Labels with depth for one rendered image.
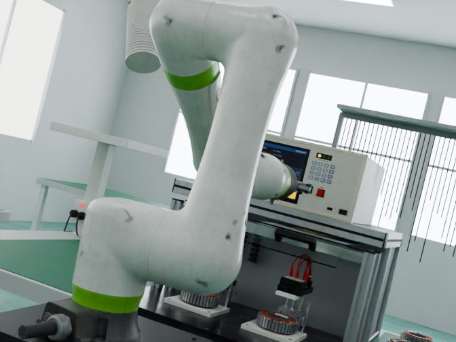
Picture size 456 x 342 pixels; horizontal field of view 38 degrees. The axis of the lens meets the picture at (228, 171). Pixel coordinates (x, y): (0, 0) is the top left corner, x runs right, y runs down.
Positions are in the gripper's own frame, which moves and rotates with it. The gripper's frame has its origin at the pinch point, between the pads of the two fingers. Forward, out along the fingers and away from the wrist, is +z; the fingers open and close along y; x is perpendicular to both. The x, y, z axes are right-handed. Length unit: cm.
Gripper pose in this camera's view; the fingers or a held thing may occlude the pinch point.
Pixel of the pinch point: (300, 187)
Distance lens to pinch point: 188.3
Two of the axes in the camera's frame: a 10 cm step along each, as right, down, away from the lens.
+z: 3.6, 1.0, 9.3
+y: 9.0, 2.2, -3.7
